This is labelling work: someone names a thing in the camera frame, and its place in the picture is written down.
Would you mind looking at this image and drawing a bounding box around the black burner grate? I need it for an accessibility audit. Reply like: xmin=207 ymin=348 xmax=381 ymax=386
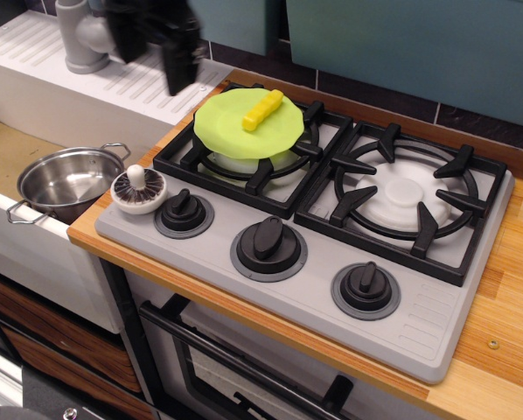
xmin=295 ymin=122 xmax=514 ymax=286
xmin=153 ymin=83 xmax=353 ymax=219

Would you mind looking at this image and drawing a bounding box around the black stove knob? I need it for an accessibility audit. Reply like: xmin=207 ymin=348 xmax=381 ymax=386
xmin=154 ymin=188 xmax=215 ymax=240
xmin=331 ymin=262 xmax=401 ymax=321
xmin=230 ymin=216 xmax=308 ymax=283

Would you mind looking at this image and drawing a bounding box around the white brown toy mushroom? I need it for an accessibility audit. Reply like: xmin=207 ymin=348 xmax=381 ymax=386
xmin=110 ymin=164 xmax=168 ymax=215

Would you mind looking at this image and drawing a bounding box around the wooden drawer front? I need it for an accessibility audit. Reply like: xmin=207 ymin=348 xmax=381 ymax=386
xmin=0 ymin=275 xmax=154 ymax=419

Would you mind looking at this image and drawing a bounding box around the grey toy faucet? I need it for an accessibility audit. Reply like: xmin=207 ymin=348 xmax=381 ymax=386
xmin=55 ymin=0 xmax=115 ymax=74

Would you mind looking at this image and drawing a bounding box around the black left burner grate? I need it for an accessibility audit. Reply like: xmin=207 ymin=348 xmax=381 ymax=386
xmin=153 ymin=83 xmax=353 ymax=219

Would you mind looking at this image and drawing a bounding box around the black right burner grate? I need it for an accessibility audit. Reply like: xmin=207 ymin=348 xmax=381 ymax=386
xmin=295 ymin=122 xmax=514 ymax=286

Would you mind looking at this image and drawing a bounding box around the black left stove knob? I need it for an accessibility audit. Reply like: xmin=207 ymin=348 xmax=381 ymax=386
xmin=154 ymin=188 xmax=215 ymax=240

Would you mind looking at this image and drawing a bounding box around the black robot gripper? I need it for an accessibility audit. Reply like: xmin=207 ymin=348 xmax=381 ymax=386
xmin=104 ymin=0 xmax=200 ymax=96

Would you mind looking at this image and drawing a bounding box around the green plastic plate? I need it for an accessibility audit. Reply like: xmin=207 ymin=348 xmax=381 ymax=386
xmin=193 ymin=87 xmax=304 ymax=159

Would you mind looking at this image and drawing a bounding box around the black middle stove knob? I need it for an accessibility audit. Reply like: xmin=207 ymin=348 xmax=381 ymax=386
xmin=230 ymin=216 xmax=308 ymax=283

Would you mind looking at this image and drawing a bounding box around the grey toy stove top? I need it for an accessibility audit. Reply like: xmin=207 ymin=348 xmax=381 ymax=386
xmin=94 ymin=82 xmax=516 ymax=386

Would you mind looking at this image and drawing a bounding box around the white toy sink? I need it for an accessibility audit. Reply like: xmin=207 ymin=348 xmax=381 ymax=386
xmin=0 ymin=11 xmax=231 ymax=333

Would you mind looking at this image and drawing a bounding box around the toy oven door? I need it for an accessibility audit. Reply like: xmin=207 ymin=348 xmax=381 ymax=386
xmin=139 ymin=295 xmax=427 ymax=419

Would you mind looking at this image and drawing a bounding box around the black right stove knob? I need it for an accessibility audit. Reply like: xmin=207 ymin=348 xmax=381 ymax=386
xmin=331 ymin=262 xmax=401 ymax=321

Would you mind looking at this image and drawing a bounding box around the stainless steel pot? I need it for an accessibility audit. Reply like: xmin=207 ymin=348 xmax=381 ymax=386
xmin=6 ymin=143 xmax=131 ymax=225

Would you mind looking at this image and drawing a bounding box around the yellow toy fry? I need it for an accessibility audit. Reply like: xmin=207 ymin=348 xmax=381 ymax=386
xmin=241 ymin=89 xmax=284 ymax=131

